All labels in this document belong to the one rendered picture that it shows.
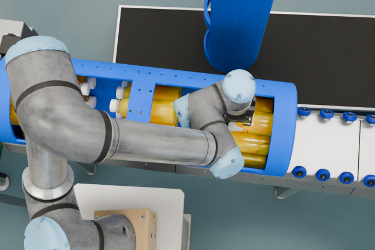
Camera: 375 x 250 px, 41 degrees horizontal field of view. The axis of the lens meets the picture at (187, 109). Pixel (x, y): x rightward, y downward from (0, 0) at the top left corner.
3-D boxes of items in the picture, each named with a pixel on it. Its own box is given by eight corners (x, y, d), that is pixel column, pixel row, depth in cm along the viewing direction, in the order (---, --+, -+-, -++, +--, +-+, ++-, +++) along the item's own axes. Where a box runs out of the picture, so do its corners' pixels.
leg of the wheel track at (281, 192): (285, 200, 253) (311, 186, 192) (274, 198, 253) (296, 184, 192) (286, 188, 254) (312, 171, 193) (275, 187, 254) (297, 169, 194)
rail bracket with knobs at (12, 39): (27, 70, 179) (16, 60, 169) (7, 68, 180) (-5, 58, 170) (32, 44, 182) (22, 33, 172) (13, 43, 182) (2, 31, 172)
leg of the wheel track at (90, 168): (95, 175, 259) (62, 155, 198) (85, 174, 259) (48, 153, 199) (97, 164, 260) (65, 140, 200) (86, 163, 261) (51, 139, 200)
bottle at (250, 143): (269, 129, 151) (211, 122, 152) (270, 138, 144) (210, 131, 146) (266, 150, 153) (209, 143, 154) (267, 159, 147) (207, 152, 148)
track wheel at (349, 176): (356, 176, 157) (355, 171, 158) (341, 174, 157) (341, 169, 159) (352, 186, 160) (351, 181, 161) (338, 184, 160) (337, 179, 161)
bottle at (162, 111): (177, 102, 151) (120, 96, 153) (175, 100, 144) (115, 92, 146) (174, 125, 151) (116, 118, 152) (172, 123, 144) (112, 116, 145)
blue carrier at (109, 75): (278, 181, 161) (293, 172, 134) (15, 148, 167) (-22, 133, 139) (285, 96, 168) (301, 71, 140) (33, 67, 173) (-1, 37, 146)
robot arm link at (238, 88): (214, 75, 112) (248, 61, 113) (213, 89, 123) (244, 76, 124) (228, 106, 111) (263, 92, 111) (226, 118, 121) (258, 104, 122)
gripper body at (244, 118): (249, 128, 137) (254, 118, 126) (219, 124, 138) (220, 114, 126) (252, 101, 139) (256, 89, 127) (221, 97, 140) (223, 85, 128)
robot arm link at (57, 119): (47, 134, 74) (260, 156, 106) (33, 80, 80) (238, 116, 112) (16, 178, 80) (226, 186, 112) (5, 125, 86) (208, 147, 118)
